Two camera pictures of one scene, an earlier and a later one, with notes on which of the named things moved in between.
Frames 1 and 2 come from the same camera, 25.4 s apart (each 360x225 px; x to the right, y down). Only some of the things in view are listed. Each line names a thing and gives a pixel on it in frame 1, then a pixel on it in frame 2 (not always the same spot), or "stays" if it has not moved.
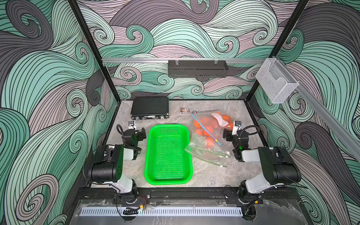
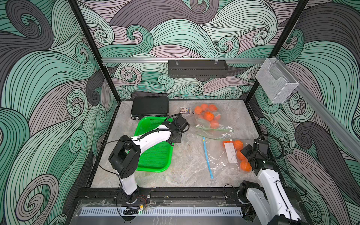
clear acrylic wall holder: (276, 81) stays
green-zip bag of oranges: (208, 149) -> (208, 120)
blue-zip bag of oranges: (208, 126) -> (224, 156)
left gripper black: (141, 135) -> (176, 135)
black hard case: (148, 108) stays
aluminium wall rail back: (159, 60) stays
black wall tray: (197, 68) stays
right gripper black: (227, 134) -> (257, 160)
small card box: (184, 110) stays
